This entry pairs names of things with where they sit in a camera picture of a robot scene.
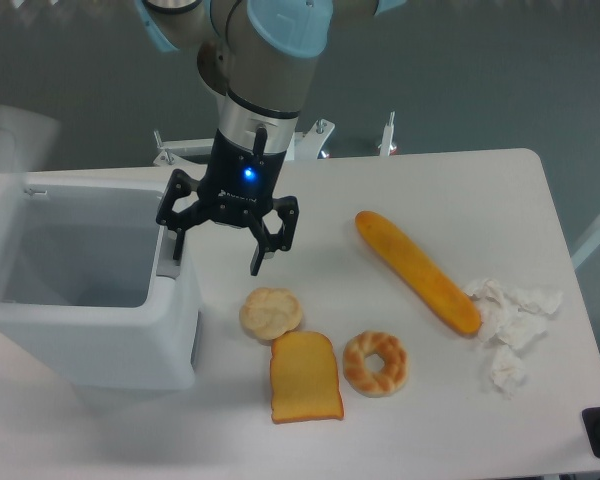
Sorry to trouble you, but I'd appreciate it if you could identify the white plastic trash can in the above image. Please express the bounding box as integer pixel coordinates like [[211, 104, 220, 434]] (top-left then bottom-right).
[[0, 105, 202, 390]]

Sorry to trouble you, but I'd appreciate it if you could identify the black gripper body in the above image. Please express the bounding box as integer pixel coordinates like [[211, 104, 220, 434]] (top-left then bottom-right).
[[197, 127, 285, 216]]

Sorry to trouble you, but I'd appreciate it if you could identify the long orange baguette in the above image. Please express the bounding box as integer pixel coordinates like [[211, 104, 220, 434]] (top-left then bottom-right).
[[355, 211, 482, 336]]

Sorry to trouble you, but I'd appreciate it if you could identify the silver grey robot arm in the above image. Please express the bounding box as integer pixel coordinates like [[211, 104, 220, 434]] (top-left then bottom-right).
[[136, 0, 399, 275]]

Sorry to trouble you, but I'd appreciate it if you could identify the round flower-shaped bun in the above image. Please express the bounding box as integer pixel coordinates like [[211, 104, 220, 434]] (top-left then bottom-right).
[[239, 287, 304, 341]]

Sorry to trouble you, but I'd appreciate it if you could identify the small crumpled white tissue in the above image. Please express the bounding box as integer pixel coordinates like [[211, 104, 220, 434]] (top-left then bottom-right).
[[490, 345, 526, 398]]

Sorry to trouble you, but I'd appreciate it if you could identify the braided ring bread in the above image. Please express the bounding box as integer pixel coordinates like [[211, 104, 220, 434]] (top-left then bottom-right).
[[342, 331, 410, 398]]

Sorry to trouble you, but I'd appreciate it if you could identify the orange toast slice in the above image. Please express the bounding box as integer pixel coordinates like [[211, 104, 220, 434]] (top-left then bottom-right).
[[269, 331, 345, 424]]

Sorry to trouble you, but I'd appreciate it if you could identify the large crumpled white tissue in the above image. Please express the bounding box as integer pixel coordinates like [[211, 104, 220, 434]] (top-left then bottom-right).
[[463, 278, 564, 351]]

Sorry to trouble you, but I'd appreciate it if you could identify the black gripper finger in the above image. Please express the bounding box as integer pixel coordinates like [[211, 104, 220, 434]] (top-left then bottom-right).
[[247, 196, 298, 276], [156, 169, 210, 260]]

